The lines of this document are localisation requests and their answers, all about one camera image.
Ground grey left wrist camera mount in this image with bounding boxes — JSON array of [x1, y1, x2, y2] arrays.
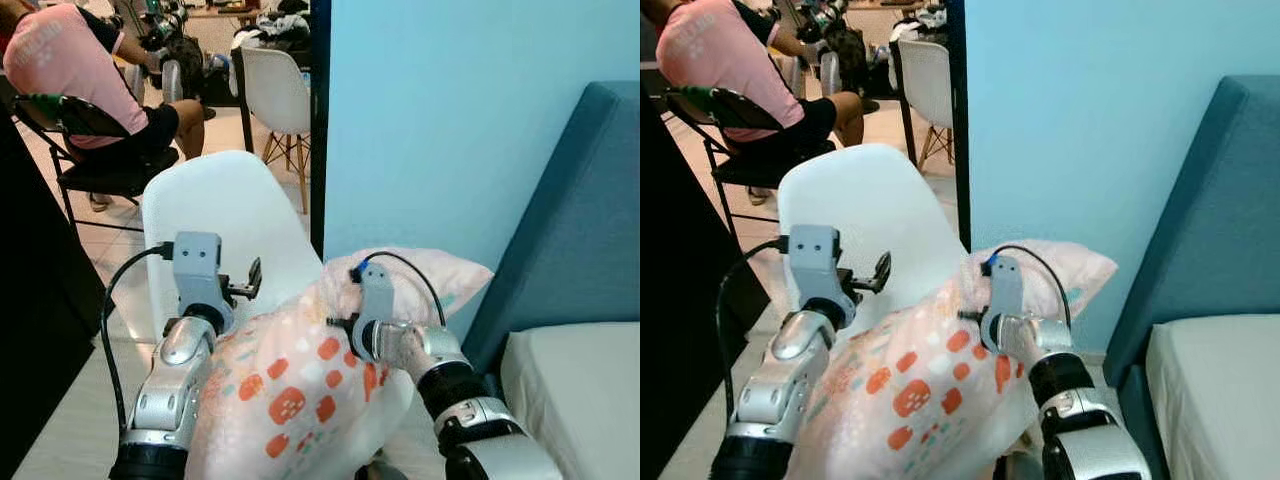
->
[[787, 225, 839, 306], [173, 232, 223, 313]]

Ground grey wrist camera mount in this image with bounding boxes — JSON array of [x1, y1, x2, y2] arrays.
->
[[352, 260, 397, 326], [985, 254, 1027, 319], [173, 232, 223, 313], [787, 225, 839, 306]]

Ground black door frame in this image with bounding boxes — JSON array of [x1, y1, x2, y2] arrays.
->
[[308, 0, 332, 263], [945, 0, 973, 251]]

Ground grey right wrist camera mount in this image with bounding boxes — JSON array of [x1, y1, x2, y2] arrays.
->
[[985, 254, 1027, 319], [352, 260, 397, 326]]

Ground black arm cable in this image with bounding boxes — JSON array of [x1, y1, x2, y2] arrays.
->
[[980, 243, 1074, 327], [713, 237, 791, 421], [100, 243, 176, 431], [350, 252, 447, 327]]

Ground cluttered background table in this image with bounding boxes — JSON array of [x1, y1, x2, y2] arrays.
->
[[205, 0, 311, 51], [870, 0, 951, 46]]

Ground background humanoid robot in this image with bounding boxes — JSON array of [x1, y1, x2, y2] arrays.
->
[[775, 0, 883, 101], [110, 0, 213, 106]]

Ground beige seat cushion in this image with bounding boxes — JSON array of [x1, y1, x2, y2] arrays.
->
[[500, 323, 641, 480], [1145, 315, 1280, 480]]

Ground white pillow orange pattern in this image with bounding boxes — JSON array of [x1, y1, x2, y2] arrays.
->
[[185, 247, 494, 480], [790, 238, 1119, 480]]

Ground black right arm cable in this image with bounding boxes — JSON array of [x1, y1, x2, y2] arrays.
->
[[980, 243, 1074, 327], [350, 252, 447, 327]]

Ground teal upholstered sofa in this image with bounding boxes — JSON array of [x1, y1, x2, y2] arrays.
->
[[462, 80, 641, 401], [1103, 75, 1280, 480]]

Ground white plastic chair wooden legs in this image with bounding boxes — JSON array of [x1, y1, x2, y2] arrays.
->
[[893, 38, 957, 173], [238, 45, 311, 214], [778, 143, 969, 341], [142, 150, 326, 346]]

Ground black folding chair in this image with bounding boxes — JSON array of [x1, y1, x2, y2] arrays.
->
[[10, 90, 181, 236], [660, 85, 839, 241]]

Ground seated person pink shirt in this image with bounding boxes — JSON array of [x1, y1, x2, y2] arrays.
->
[[0, 0, 206, 161], [640, 0, 866, 151]]

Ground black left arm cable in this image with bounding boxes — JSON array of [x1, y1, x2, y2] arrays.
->
[[100, 243, 176, 431], [713, 237, 791, 421]]

